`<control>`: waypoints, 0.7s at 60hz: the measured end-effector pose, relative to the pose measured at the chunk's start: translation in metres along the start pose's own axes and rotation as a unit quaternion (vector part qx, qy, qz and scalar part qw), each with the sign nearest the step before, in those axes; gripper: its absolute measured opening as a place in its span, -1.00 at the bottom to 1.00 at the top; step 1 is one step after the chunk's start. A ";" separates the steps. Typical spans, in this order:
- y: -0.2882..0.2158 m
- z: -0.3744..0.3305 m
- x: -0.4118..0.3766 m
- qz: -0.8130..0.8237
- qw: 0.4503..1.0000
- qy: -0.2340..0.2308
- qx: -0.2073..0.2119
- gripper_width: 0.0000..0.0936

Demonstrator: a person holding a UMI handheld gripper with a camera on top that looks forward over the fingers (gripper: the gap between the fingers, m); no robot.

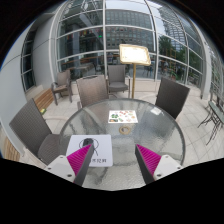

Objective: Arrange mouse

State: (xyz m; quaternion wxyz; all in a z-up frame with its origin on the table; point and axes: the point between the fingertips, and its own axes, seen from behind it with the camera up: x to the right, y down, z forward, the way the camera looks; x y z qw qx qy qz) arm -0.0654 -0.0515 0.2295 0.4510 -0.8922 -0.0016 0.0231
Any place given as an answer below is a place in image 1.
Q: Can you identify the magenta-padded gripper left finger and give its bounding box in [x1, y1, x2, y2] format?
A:
[46, 143, 94, 186]

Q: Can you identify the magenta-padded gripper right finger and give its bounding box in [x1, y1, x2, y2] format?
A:
[134, 144, 182, 185]

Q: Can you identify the brown tape roll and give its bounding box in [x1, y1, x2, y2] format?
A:
[118, 125, 133, 135]

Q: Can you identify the colourful printed menu card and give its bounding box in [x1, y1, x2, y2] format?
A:
[107, 109, 139, 125]

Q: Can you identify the dark brown wicker chair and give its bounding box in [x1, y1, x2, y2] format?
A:
[8, 97, 69, 165]
[154, 77, 191, 120]

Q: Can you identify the wooden slatted bench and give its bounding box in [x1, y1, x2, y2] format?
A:
[0, 125, 22, 163]
[32, 87, 56, 114]

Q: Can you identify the grey wicker chair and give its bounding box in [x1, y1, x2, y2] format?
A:
[75, 74, 110, 110]
[50, 69, 73, 106]
[106, 64, 132, 98]

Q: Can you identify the dark metal patio table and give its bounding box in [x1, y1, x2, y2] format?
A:
[197, 95, 224, 146]

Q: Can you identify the golden menu stand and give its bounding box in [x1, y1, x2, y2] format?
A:
[118, 43, 152, 100]

